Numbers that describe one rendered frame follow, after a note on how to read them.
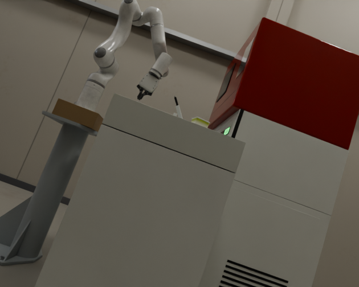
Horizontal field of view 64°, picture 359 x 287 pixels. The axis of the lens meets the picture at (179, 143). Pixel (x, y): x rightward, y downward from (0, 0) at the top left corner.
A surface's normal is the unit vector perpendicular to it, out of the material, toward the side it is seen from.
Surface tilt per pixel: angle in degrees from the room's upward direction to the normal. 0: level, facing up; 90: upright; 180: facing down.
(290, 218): 90
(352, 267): 90
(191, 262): 90
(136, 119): 90
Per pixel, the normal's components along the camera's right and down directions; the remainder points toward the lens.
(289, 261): 0.10, -0.11
